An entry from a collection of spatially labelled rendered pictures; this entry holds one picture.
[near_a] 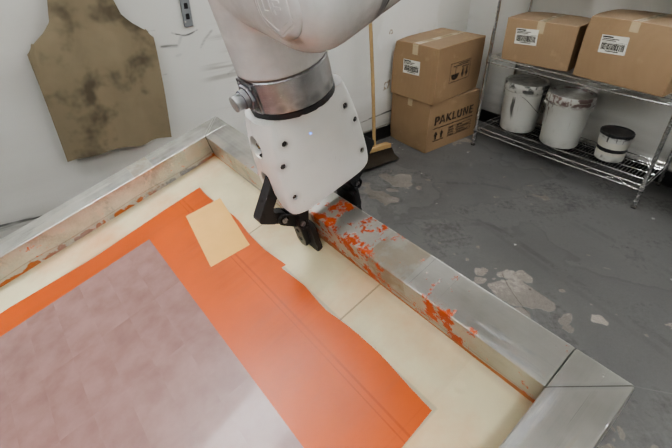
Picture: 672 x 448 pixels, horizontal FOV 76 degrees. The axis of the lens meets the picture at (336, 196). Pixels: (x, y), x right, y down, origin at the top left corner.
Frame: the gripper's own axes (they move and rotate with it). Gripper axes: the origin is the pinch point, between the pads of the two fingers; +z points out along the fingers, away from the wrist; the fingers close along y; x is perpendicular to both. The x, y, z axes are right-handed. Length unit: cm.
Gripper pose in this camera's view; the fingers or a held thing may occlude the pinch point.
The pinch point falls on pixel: (329, 216)
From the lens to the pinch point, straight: 46.8
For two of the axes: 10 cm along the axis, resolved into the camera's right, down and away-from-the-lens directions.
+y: 7.4, -5.5, 3.8
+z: 2.0, 7.2, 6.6
